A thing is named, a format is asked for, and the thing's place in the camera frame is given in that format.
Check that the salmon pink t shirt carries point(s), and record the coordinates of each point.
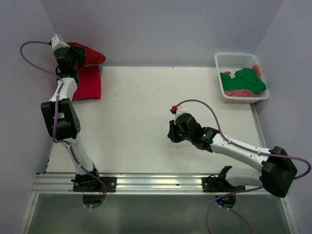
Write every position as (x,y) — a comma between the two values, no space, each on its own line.
(245,93)

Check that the green t shirt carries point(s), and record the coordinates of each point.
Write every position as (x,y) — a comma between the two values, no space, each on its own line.
(245,79)

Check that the aluminium mounting rail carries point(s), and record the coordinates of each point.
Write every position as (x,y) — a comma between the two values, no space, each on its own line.
(128,184)

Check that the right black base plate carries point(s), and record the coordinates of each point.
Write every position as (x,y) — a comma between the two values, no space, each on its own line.
(218,184)

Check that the dark red t shirt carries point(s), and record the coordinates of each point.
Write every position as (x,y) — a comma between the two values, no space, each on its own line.
(92,57)

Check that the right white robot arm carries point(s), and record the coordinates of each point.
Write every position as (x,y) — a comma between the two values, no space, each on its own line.
(271,169)

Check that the folded pink t shirt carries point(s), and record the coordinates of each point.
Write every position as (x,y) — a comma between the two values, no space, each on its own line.
(89,86)

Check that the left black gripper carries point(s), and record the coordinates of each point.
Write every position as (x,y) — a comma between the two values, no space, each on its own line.
(79,51)

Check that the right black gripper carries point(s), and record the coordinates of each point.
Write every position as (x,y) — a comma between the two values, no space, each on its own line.
(172,134)

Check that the white plastic basket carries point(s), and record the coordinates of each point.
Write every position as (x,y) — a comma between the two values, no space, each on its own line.
(232,62)

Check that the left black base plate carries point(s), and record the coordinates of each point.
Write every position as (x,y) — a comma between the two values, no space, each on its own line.
(108,182)

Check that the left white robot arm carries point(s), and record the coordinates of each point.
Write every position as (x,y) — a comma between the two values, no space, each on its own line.
(62,122)

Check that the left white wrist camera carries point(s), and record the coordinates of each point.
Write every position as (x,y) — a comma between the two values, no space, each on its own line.
(57,42)

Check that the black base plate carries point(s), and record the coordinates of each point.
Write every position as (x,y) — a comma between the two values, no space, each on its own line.
(108,182)
(218,184)

